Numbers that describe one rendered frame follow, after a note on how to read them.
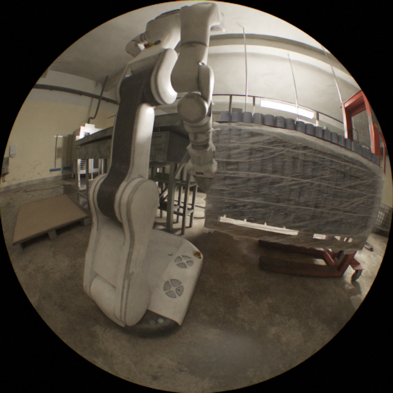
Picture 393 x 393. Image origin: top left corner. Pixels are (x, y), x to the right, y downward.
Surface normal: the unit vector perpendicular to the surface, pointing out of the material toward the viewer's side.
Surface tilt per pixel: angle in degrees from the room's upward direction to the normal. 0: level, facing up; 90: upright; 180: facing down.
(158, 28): 126
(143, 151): 90
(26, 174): 90
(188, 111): 139
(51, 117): 90
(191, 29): 110
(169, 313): 38
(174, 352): 0
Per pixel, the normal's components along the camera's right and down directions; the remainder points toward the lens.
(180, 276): -0.07, -0.63
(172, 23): 0.64, 0.64
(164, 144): -0.38, 0.19
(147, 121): 0.96, 0.18
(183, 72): -0.28, 0.48
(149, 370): 0.12, -0.96
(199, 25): 0.24, 0.54
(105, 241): -0.14, -0.38
